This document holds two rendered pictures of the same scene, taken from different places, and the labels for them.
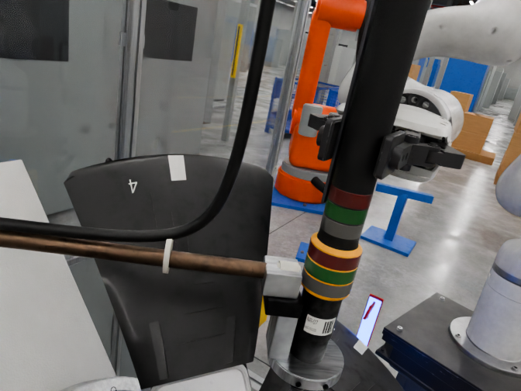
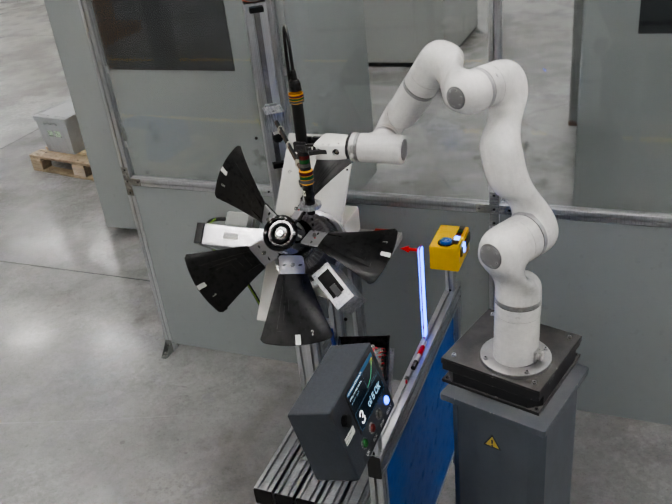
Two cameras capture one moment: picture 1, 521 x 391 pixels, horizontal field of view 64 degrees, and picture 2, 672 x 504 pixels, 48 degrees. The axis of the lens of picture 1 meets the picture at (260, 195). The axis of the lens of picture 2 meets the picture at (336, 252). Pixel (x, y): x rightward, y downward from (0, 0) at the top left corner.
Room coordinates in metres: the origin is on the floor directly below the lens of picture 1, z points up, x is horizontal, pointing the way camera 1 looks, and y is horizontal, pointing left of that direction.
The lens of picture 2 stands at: (0.27, -2.21, 2.32)
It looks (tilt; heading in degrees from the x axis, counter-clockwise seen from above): 29 degrees down; 87
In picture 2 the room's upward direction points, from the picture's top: 7 degrees counter-clockwise
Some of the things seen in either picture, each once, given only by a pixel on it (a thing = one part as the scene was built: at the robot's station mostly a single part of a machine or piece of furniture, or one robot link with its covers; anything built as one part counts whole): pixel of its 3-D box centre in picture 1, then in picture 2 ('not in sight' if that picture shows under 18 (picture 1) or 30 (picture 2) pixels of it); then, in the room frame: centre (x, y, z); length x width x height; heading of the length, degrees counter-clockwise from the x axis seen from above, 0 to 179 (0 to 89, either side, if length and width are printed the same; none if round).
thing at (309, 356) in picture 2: not in sight; (314, 389); (0.24, 0.09, 0.46); 0.09 x 0.05 x 0.91; 152
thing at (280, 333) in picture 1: (305, 316); (307, 191); (0.31, -0.06, 1.35); 0.09 x 0.07 x 0.10; 97
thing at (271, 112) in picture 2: not in sight; (273, 118); (0.23, 0.55, 1.39); 0.10 x 0.07 x 0.09; 97
